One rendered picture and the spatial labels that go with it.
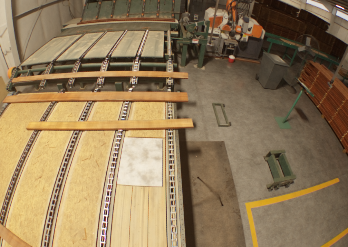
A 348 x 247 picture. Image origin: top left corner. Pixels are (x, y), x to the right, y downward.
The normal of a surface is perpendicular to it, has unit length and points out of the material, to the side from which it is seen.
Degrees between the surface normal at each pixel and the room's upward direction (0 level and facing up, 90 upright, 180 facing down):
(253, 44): 90
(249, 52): 90
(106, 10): 46
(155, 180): 0
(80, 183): 0
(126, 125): 0
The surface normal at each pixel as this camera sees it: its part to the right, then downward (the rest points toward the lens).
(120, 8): 0.08, 0.02
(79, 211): 0.07, -0.71
